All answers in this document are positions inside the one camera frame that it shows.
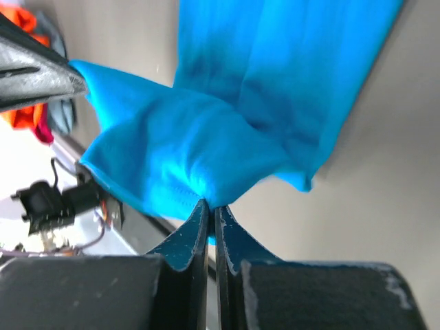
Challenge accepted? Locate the pink folded t shirt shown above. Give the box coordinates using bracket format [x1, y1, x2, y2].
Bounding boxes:
[33, 117, 54, 145]

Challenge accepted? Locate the orange folded t shirt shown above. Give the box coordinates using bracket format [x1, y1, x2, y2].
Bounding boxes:
[0, 6, 51, 131]

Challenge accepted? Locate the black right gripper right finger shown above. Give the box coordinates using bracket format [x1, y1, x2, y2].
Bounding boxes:
[214, 207, 426, 329]

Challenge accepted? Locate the grey folded t shirt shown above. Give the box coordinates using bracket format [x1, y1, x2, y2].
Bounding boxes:
[35, 10, 77, 135]

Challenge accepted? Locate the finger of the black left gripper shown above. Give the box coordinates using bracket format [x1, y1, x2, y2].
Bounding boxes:
[0, 32, 90, 113]
[1, 14, 68, 67]

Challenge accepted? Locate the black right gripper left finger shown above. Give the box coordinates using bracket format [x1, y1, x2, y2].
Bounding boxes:
[1, 200, 210, 329]

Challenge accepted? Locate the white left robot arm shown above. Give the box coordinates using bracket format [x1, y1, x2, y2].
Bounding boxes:
[1, 16, 100, 234]

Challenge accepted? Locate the blue t shirt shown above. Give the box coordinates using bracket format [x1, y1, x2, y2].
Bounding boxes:
[71, 1, 403, 220]

